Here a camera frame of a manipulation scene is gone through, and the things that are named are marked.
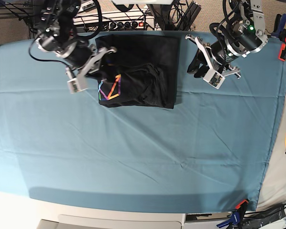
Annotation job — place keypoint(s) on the white power strip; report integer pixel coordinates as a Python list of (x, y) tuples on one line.
[(139, 23)]

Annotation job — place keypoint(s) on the black bag with cables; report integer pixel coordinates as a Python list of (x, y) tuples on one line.
[(257, 220)]

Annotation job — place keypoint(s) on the orange black clamp upper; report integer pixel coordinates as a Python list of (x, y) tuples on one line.
[(282, 52)]

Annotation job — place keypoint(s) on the blue handled clamp top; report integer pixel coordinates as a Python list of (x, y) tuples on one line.
[(279, 25)]

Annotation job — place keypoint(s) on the teal table cloth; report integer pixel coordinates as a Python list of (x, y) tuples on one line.
[(206, 155)]

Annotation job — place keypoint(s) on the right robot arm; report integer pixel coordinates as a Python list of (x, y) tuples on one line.
[(58, 34)]

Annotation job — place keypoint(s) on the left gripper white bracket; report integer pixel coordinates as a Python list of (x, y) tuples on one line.
[(211, 71)]

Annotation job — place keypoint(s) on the dark grey T-shirt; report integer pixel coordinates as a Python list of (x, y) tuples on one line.
[(142, 72)]

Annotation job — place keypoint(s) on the blue orange clamp lower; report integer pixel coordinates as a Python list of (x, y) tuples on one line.
[(236, 218)]

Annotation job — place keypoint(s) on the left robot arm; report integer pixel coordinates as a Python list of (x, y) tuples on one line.
[(240, 33)]

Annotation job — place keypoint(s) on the white tray bottom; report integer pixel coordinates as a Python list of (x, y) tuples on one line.
[(75, 222)]

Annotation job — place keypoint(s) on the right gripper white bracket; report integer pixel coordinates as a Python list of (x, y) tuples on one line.
[(77, 82)]

